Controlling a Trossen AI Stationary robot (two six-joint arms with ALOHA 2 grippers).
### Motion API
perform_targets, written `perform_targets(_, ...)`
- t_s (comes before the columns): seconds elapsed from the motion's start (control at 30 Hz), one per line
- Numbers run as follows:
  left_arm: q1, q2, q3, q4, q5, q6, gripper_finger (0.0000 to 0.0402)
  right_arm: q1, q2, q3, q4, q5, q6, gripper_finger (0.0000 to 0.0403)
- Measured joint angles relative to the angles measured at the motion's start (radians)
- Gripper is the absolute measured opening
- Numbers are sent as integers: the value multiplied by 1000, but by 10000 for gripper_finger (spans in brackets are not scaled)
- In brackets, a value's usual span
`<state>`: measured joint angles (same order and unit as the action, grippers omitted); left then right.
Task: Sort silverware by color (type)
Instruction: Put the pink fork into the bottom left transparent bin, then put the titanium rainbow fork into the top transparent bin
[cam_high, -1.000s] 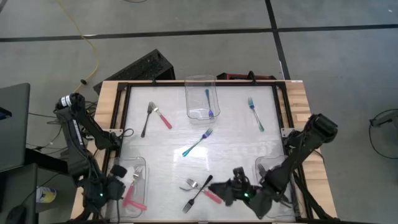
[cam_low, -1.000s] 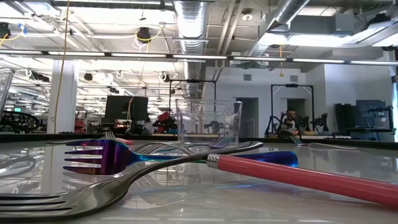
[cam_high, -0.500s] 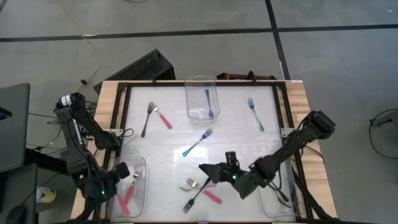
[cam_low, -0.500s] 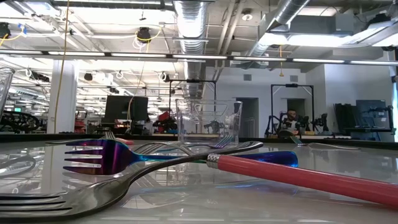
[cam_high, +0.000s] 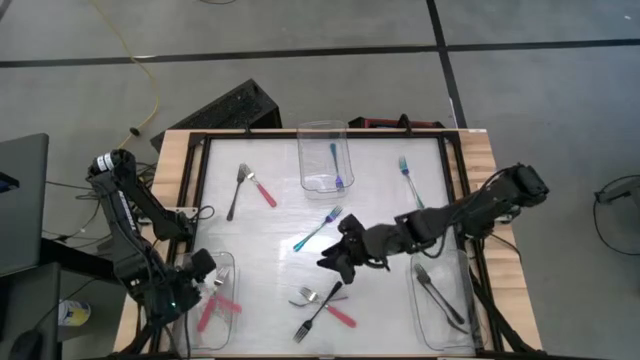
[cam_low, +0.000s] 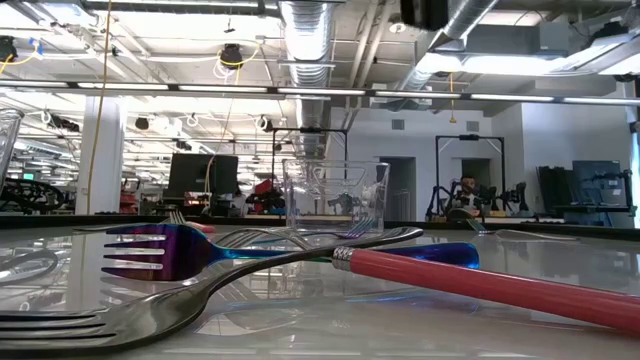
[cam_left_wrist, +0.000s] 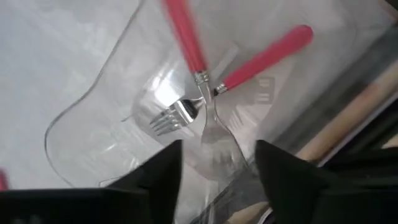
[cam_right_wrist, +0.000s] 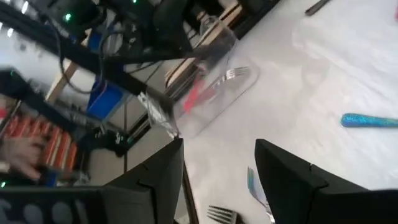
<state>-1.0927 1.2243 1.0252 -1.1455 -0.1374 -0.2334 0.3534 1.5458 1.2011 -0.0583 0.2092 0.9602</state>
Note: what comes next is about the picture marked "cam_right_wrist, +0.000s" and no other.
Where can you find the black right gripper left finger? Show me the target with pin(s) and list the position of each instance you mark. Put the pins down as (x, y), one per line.
(158, 186)

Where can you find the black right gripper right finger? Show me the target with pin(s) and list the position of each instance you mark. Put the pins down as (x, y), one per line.
(295, 193)

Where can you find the iridescent blue purple fork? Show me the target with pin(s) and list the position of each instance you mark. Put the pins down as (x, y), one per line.
(253, 186)

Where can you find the crinkled clear plastic wrap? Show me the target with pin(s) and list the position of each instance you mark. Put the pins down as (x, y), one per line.
(155, 115)

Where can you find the blue plastic bin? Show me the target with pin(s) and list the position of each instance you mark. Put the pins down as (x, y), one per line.
(105, 99)

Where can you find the clear square drinking glass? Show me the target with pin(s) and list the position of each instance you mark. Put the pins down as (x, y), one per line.
(224, 102)

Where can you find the orange striped rack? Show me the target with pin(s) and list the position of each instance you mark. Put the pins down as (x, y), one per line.
(59, 143)

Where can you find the person's hand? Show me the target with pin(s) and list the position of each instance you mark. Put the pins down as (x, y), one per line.
(21, 155)

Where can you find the black rig frame beam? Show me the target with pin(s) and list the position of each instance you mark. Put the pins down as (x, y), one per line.
(93, 63)

